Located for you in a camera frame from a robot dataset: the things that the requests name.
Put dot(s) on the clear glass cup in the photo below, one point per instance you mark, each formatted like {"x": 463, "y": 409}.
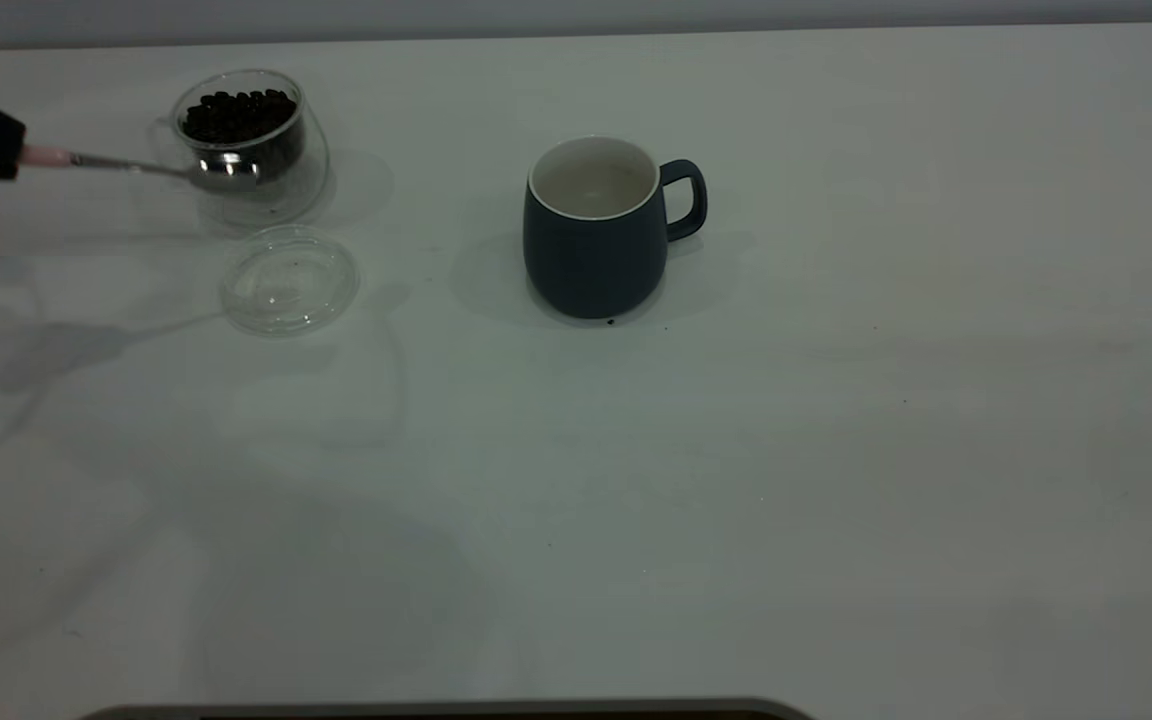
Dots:
{"x": 256, "y": 205}

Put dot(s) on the dark coffee beans pile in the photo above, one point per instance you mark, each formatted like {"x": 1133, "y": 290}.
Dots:
{"x": 241, "y": 115}

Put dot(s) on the dark grey ceramic mug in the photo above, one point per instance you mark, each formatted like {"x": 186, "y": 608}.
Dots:
{"x": 591, "y": 260}

